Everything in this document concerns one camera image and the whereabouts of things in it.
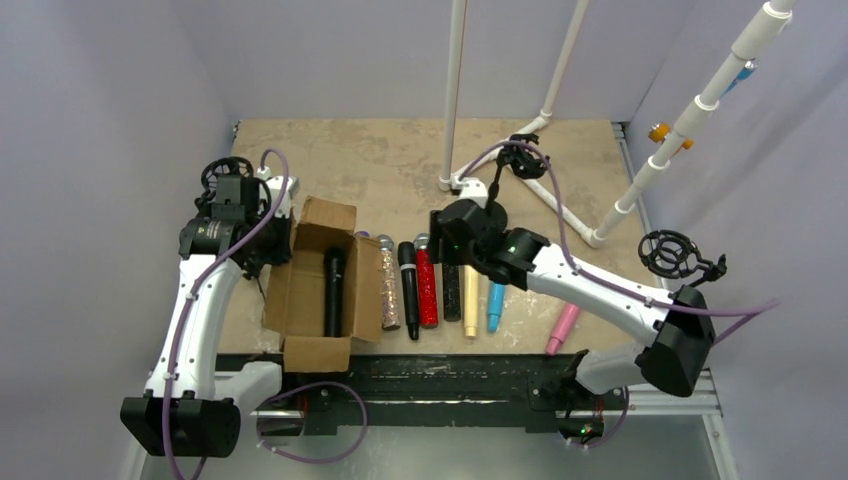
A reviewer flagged black glitter microphone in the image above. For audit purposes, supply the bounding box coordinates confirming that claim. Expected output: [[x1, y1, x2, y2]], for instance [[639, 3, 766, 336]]
[[441, 264, 462, 322]]

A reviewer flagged cream plastic microphone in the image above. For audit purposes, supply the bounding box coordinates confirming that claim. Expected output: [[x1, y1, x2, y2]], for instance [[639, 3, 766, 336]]
[[463, 265, 480, 340]]

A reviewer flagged black microphone with silver band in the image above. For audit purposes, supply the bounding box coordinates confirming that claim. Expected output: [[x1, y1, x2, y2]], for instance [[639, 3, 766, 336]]
[[397, 241, 420, 341]]

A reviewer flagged red glitter microphone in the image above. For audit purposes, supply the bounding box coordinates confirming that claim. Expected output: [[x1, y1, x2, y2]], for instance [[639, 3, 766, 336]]
[[413, 233, 439, 329]]

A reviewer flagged blue plastic microphone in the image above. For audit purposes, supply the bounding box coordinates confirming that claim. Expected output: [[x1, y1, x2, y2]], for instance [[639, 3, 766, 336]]
[[487, 282, 506, 333]]

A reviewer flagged brown cardboard box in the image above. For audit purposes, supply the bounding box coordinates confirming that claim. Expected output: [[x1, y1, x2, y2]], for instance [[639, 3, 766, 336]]
[[263, 197, 382, 373]]

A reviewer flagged silver rhinestone microphone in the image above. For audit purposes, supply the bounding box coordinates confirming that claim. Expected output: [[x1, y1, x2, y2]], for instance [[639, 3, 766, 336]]
[[377, 234, 400, 331]]

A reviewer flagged pink plastic microphone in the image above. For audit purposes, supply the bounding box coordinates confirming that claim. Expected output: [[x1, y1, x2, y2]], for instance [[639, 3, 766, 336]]
[[544, 303, 581, 356]]

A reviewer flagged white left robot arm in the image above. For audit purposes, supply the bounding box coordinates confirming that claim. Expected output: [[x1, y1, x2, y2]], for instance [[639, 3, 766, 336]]
[[120, 167, 299, 458]]

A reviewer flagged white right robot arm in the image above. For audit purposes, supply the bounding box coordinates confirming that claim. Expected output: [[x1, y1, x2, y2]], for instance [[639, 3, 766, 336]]
[[427, 199, 715, 398]]

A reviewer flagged black tripod mic stand left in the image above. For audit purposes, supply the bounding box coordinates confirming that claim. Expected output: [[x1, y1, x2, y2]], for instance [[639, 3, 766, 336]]
[[190, 156, 270, 255]]

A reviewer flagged black tripod mic stand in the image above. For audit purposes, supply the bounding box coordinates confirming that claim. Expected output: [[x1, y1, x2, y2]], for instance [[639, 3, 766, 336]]
[[638, 230, 728, 288], [190, 156, 270, 255]]

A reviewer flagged black round-base desk mic stand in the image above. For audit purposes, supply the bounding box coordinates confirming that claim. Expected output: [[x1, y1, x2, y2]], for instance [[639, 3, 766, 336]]
[[485, 133, 549, 214]]

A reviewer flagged black tripod mic stand right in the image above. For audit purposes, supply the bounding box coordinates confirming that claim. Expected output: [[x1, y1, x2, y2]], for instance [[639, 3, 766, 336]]
[[638, 230, 728, 288]]

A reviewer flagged plain black microphone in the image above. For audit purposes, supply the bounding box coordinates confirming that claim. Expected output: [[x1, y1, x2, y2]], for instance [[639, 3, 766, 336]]
[[323, 247, 346, 338]]

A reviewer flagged blue marker on pipe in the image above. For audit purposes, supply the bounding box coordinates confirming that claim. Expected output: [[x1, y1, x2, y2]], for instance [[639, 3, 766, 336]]
[[721, 60, 758, 97]]

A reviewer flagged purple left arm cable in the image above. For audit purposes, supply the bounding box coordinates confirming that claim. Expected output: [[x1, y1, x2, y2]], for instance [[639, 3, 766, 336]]
[[161, 148, 369, 480]]

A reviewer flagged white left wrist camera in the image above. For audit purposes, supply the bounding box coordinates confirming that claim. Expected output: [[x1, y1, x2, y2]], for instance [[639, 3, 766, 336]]
[[255, 167, 300, 219]]

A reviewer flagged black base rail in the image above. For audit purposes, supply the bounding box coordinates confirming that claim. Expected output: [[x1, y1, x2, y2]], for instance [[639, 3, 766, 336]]
[[251, 354, 626, 436]]

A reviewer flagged white PVC pipe frame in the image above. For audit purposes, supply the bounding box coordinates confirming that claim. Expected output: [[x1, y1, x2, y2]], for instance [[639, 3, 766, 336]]
[[438, 1, 795, 249]]

